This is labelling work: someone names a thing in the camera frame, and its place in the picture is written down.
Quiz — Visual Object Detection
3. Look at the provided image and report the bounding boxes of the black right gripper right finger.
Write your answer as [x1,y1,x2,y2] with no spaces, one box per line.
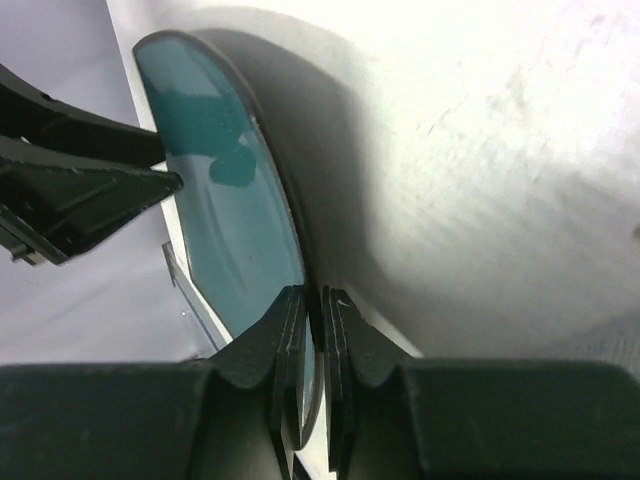
[322,288,639,479]

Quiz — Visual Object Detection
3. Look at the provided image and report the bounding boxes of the teal square plate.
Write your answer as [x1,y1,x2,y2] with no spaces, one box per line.
[132,29,324,451]

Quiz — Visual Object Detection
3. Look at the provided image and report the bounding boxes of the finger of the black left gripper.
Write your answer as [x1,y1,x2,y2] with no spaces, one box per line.
[1,67,165,168]
[1,137,183,265]

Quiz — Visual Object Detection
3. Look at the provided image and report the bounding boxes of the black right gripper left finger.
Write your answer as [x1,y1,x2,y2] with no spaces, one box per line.
[1,286,306,479]

